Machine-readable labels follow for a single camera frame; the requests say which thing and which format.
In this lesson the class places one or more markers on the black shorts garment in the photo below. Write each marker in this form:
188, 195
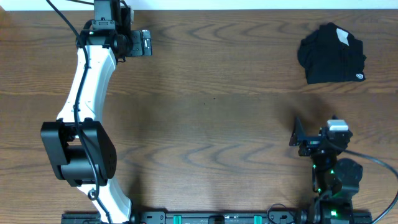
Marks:
331, 54

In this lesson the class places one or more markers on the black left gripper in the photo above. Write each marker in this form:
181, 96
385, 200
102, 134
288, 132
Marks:
137, 50

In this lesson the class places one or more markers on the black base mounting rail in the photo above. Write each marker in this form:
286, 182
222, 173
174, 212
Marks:
211, 218

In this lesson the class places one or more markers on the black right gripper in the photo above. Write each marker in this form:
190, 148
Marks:
311, 143

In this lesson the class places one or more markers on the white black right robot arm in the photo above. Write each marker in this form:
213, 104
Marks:
335, 180

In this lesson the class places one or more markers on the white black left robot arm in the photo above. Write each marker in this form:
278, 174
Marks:
79, 149

